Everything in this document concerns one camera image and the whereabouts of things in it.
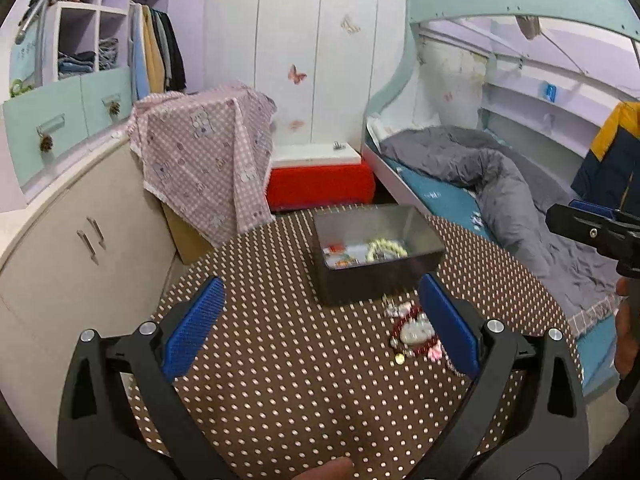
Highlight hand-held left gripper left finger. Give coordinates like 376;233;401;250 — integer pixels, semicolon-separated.
56;276;231;480

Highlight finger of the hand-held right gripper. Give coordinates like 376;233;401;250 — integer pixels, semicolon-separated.
569;199;640;225
545;203;640;262

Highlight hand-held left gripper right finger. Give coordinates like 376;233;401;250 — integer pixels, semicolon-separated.
419;272;587;480

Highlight red bead bracelet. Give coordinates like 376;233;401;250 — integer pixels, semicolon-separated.
389;305;442;361

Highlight black metal jewelry box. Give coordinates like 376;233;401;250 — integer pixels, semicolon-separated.
312;204;447;307

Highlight person's right hand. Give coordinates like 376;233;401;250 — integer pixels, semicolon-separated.
614;277;640;380

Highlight person's left hand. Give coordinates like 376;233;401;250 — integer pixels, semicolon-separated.
292;456;357;480

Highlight white jade pendant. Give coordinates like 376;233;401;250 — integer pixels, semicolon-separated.
400;319;437;346

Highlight yellow navy jacket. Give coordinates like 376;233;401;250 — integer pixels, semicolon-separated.
570;101;640;212

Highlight small white pink charm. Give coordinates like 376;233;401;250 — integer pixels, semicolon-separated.
383;296;417;318

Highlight grey duvet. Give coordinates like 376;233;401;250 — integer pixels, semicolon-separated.
377;126;627;322

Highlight brown cardboard box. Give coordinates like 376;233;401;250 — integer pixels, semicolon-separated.
161;199;214;265

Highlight brown polka-dot round table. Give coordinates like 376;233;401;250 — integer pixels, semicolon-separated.
127;204;586;480

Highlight white bedside shelves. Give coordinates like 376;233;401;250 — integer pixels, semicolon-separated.
477;66;623;166

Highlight cream cabinet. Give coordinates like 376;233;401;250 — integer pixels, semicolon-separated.
0;132;187;461

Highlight blue bedsheet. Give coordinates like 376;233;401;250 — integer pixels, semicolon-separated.
394;164;623;402

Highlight small colourful trinkets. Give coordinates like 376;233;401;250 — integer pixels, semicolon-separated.
324;243;363;268

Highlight pink patterned cloth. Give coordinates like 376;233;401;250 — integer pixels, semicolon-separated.
127;82;279;249

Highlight red storage box white lid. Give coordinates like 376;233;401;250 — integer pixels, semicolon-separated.
265;143;377;213

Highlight small teal drawer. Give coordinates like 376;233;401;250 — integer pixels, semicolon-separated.
79;66;137;139

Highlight large teal drawer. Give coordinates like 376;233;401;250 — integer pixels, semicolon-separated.
2;76;90;202

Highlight light blue hanging garment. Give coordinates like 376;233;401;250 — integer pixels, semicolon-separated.
130;4;152;104

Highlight dark hanging garments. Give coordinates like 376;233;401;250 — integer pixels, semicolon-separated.
152;7;188;94

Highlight yellow hanging garment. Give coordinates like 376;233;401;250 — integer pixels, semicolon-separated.
142;5;167;96

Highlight folded jeans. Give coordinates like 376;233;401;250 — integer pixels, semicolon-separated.
98;37;120;72

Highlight blue folded clothes stack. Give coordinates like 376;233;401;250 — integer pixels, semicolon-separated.
57;51;97;79

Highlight white wardrobe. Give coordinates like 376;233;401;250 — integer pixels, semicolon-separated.
204;0;428;147

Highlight lilac shelf unit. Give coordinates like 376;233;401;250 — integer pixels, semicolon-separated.
7;0;210;98

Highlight grey metal pole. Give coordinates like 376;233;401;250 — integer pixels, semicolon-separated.
14;0;57;78

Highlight pearl bead bracelet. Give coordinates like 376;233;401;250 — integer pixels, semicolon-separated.
366;238;410;262

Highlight teal bunk bed frame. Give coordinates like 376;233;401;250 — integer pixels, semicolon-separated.
360;0;640;403

